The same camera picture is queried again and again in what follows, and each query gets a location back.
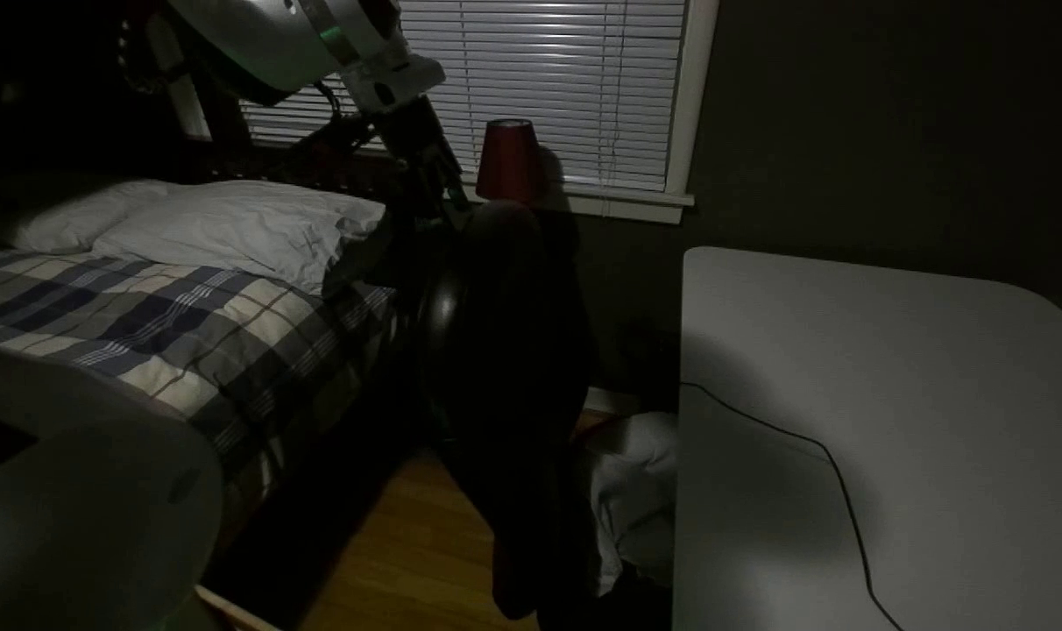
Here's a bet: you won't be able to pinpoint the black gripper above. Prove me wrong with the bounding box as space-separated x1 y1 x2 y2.
371 98 467 214

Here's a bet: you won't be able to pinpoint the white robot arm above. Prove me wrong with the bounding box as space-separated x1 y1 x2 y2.
119 0 467 221

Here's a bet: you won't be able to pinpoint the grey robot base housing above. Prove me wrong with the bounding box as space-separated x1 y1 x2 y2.
0 355 222 631

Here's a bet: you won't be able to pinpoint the red lamp shade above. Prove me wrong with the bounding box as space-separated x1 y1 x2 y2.
476 118 543 204

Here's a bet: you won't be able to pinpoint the white pillow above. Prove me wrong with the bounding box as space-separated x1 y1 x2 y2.
12 180 175 252
94 180 385 293

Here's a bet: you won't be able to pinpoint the white window blinds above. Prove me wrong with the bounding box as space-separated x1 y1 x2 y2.
237 0 690 195

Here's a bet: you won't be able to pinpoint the plaid bed blanket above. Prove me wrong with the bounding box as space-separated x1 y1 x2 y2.
0 250 398 511

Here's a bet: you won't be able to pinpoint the white crumpled cloth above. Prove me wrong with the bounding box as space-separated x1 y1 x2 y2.
586 410 677 591

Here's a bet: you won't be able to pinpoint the thin black cable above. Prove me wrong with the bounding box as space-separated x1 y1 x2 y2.
680 374 909 631

